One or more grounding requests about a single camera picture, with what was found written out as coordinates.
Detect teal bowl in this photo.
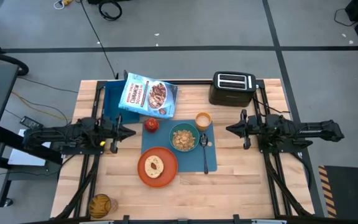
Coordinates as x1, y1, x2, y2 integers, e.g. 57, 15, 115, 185
168, 122, 200, 152

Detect orange plate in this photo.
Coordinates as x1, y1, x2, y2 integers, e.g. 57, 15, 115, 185
137, 146, 179, 189

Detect bagel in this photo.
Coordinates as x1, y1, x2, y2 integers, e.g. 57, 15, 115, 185
144, 155, 165, 179

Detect black aluminium table frame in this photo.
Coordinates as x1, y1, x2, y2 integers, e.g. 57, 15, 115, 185
54, 79, 315, 224

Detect white board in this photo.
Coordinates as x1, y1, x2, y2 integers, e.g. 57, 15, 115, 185
7, 129, 53, 167

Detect blue placemat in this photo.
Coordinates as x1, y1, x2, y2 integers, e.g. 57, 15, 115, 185
140, 119, 218, 174

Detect black power adapter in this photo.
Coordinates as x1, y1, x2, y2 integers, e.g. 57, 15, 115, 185
20, 116, 44, 130

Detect black toaster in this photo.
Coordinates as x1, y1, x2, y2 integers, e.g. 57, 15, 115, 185
208, 71, 257, 108

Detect long black floor cable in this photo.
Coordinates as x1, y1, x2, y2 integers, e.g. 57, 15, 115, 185
80, 0, 119, 79

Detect red apple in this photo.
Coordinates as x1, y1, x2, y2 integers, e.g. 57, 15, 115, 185
144, 117, 160, 133

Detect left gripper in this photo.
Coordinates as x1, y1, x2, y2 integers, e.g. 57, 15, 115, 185
99, 113, 136, 154

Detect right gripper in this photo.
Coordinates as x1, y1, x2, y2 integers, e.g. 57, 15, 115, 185
225, 108, 262, 150

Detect blue plastic bin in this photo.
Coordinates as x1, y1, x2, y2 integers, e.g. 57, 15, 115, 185
103, 80, 141, 125

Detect amber glass jar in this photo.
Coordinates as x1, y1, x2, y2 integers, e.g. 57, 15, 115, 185
88, 193, 119, 219

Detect yellow plug with white cord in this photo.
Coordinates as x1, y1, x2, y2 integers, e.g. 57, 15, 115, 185
53, 0, 74, 10

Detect cereal pile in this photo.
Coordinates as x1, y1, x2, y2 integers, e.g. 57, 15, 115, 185
172, 129, 196, 151

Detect metal spoon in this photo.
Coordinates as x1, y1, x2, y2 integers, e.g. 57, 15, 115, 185
200, 133, 209, 175

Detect hazard striped black mat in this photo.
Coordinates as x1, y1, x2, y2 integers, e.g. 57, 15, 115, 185
318, 164, 358, 220

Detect orange floor cable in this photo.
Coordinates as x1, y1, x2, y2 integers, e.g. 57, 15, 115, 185
11, 90, 70, 125

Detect coiled black cable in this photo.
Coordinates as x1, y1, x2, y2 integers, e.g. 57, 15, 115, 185
98, 0, 123, 22

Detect yellow cup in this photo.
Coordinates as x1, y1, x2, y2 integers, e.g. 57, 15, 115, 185
195, 111, 213, 132

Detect cinnamon cereal box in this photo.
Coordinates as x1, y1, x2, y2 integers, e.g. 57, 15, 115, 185
118, 72, 179, 119

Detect thick black hose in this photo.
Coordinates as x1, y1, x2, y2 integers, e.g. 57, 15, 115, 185
0, 51, 30, 77

